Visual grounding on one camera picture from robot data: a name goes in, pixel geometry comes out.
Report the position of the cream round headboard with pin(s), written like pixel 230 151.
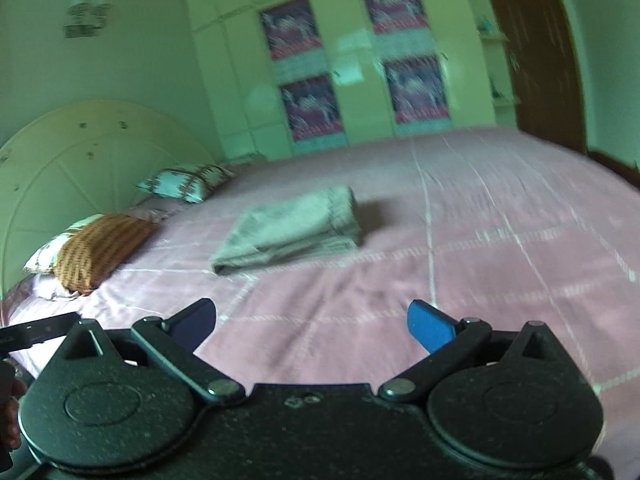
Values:
pixel 79 160

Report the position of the dark wooden door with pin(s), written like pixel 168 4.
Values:
pixel 544 71

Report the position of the orange patterned pillow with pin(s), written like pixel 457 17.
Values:
pixel 90 256

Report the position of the white floral pillow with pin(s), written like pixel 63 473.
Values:
pixel 43 260

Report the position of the white patterned pillow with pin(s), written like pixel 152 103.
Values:
pixel 192 183

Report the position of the pale green wardrobe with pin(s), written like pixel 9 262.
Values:
pixel 290 77

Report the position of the wall decoration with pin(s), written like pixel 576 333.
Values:
pixel 86 18

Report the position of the grey knitted pants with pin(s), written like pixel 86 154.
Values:
pixel 316 224

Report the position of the pink quilted bedspread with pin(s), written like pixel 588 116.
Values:
pixel 488 223

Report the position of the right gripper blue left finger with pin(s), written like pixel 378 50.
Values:
pixel 171 345

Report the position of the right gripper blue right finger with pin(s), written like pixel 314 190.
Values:
pixel 450 345

